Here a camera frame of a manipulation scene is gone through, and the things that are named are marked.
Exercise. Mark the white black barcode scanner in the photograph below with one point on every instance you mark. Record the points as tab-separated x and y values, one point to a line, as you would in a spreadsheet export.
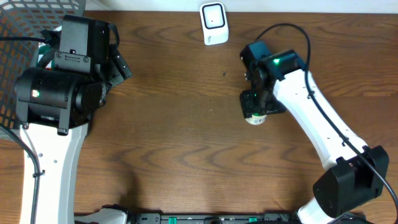
214	23

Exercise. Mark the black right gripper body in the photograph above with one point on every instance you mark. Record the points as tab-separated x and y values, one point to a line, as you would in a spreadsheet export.
265	102

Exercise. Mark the grey plastic mesh basket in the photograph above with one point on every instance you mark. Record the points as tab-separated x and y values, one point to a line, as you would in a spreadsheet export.
26	18

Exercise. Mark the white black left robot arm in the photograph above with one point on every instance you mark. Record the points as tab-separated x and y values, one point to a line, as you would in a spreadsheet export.
56	99

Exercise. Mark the white green flat package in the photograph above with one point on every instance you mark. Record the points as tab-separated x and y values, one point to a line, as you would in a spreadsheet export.
46	56

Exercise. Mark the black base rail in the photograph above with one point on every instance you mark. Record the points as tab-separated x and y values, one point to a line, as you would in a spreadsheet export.
217	218

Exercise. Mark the green lidded white canister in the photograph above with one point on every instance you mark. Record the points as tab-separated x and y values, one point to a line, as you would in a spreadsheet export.
256	119

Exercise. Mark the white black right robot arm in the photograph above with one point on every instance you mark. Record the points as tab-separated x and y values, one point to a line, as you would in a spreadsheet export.
354	172

